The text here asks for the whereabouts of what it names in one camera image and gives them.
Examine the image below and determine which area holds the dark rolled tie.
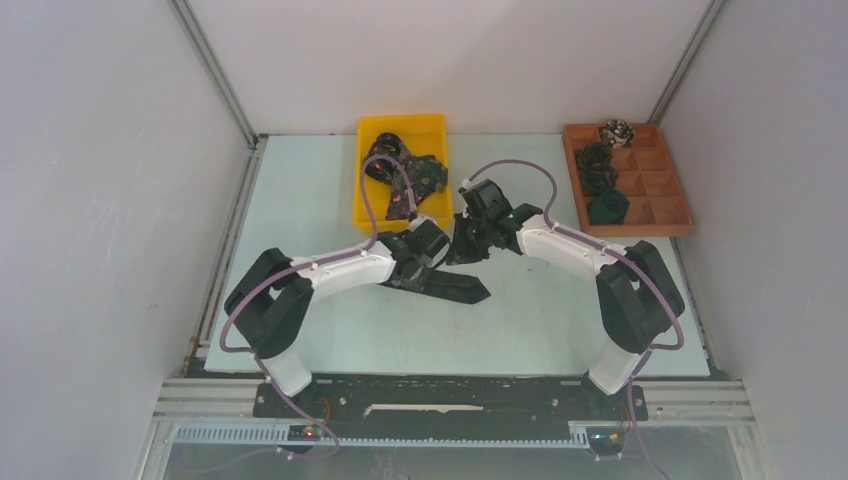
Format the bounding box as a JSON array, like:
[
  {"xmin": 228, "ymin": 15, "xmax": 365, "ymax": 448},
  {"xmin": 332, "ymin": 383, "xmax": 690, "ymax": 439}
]
[
  {"xmin": 579, "ymin": 165, "xmax": 619, "ymax": 197},
  {"xmin": 575, "ymin": 142, "xmax": 612, "ymax": 171}
]

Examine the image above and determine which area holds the floral paisley tie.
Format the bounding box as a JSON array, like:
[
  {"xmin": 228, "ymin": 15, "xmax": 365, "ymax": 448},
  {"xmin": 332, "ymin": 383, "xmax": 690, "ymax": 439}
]
[{"xmin": 363, "ymin": 132, "xmax": 435, "ymax": 220}]

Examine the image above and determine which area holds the dark green leaf tie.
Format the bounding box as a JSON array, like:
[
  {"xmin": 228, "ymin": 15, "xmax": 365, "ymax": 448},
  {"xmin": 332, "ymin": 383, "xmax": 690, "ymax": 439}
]
[{"xmin": 381, "ymin": 269, "xmax": 491, "ymax": 305}]

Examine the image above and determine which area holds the brown wooden compartment tray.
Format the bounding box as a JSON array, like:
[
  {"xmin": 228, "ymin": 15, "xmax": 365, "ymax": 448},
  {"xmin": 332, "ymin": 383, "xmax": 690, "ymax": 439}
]
[{"xmin": 562, "ymin": 124, "xmax": 695, "ymax": 237}]

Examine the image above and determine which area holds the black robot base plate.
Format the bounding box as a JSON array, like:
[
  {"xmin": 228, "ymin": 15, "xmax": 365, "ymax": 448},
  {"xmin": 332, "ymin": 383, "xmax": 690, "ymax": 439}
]
[{"xmin": 252, "ymin": 374, "xmax": 648, "ymax": 442}]

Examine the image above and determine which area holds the aluminium frame rail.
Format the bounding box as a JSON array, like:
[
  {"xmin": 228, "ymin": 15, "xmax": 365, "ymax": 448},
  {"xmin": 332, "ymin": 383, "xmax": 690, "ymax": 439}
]
[{"xmin": 153, "ymin": 378, "xmax": 754, "ymax": 448}]

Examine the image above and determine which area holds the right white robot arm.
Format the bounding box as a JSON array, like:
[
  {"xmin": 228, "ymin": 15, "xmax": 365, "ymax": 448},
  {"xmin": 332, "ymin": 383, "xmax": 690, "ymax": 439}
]
[{"xmin": 450, "ymin": 180, "xmax": 685, "ymax": 418}]

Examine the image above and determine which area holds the dark rolled tie upper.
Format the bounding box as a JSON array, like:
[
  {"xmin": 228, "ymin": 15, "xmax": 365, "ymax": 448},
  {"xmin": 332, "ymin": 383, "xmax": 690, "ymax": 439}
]
[{"xmin": 575, "ymin": 142, "xmax": 612, "ymax": 171}]

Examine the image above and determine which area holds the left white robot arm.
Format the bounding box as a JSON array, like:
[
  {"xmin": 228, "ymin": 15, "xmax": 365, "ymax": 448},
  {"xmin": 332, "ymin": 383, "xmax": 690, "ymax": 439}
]
[{"xmin": 219, "ymin": 217, "xmax": 449, "ymax": 417}]

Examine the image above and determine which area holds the teal rolled tie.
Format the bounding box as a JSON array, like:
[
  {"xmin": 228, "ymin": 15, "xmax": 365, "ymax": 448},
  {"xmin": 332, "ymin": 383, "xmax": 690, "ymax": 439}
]
[{"xmin": 587, "ymin": 189, "xmax": 631, "ymax": 225}]

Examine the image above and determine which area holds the dark rolled tie middle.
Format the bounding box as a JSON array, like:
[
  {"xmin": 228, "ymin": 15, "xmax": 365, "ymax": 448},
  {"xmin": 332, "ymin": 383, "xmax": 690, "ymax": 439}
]
[{"xmin": 579, "ymin": 165, "xmax": 619, "ymax": 197}]

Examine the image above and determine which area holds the dark green floral tie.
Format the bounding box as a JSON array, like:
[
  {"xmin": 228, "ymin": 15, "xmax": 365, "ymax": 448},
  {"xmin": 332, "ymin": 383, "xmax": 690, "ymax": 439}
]
[{"xmin": 418, "ymin": 155, "xmax": 448, "ymax": 195}]

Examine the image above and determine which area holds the white patterned rolled tie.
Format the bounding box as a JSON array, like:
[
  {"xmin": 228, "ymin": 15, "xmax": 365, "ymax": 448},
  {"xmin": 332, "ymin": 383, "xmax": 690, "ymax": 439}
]
[{"xmin": 599, "ymin": 119, "xmax": 635, "ymax": 148}]

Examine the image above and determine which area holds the yellow plastic bin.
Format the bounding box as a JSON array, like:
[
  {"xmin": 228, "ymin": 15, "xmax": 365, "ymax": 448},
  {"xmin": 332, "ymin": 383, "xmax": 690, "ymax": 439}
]
[{"xmin": 351, "ymin": 114, "xmax": 449, "ymax": 234}]

